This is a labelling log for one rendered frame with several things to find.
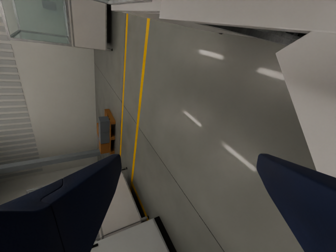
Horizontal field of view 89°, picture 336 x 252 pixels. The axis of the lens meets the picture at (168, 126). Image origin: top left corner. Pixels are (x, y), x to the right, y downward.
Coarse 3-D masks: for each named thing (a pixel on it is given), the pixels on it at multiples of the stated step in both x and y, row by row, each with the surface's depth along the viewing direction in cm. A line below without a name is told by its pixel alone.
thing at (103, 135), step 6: (108, 114) 510; (102, 120) 477; (108, 120) 482; (114, 120) 486; (102, 126) 482; (108, 126) 491; (102, 132) 492; (108, 132) 502; (102, 138) 502; (108, 138) 512; (114, 138) 515; (102, 144) 512; (108, 144) 523; (102, 150) 524; (108, 150) 535
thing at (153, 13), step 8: (152, 0) 55; (160, 0) 51; (112, 8) 95; (120, 8) 83; (128, 8) 74; (136, 8) 67; (144, 8) 61; (152, 8) 56; (144, 16) 100; (152, 16) 87; (184, 24) 102; (192, 24) 89; (200, 24) 79; (224, 32) 105; (232, 32) 91
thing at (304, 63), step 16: (320, 32) 21; (288, 48) 24; (304, 48) 22; (320, 48) 21; (288, 64) 24; (304, 64) 23; (320, 64) 21; (288, 80) 24; (304, 80) 23; (320, 80) 21; (304, 96) 23; (320, 96) 22; (304, 112) 23; (320, 112) 22; (304, 128) 23; (320, 128) 22; (320, 144) 22; (320, 160) 22
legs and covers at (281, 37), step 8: (208, 24) 57; (240, 32) 65; (248, 32) 67; (256, 32) 69; (264, 32) 72; (272, 32) 73; (280, 32) 75; (288, 32) 82; (296, 32) 81; (272, 40) 75; (280, 40) 78; (288, 40) 81
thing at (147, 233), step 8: (144, 224) 268; (152, 224) 270; (160, 224) 276; (120, 232) 252; (128, 232) 254; (136, 232) 256; (144, 232) 258; (152, 232) 260; (160, 232) 264; (104, 240) 239; (112, 240) 241; (120, 240) 243; (128, 240) 245; (136, 240) 246; (144, 240) 248; (152, 240) 250; (160, 240) 252; (168, 240) 257; (96, 248) 229; (104, 248) 231; (112, 248) 233; (120, 248) 234; (128, 248) 236; (136, 248) 238; (144, 248) 239; (152, 248) 241; (160, 248) 243; (168, 248) 248
